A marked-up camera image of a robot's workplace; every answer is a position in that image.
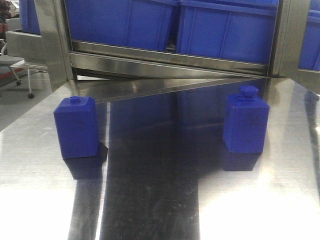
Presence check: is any blue bottle part with cap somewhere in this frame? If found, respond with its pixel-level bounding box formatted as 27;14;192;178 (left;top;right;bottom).
222;85;270;154

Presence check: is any blue bottle part without cap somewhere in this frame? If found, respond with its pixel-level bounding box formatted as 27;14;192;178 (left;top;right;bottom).
53;96;100;159

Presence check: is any stainless steel shelf rack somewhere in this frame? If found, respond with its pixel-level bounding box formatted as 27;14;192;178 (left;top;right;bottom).
6;0;320;94

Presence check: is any blue plastic bin left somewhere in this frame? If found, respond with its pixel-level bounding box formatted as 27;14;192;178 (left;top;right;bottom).
65;0;179;51

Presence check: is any blue plastic bin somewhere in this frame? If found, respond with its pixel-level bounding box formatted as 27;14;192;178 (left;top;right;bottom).
176;0;277;64
65;0;179;51

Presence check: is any blue plastic bin right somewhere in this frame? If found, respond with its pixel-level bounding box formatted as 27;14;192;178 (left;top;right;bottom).
176;0;277;64

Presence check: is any blue bin far right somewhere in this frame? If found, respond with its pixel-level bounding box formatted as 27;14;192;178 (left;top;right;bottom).
299;9;320;71

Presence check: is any grey office chair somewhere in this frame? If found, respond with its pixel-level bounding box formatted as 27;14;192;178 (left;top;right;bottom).
0;38;48;99

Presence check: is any blue bin far left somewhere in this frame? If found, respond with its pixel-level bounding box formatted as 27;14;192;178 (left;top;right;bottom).
19;0;41;35

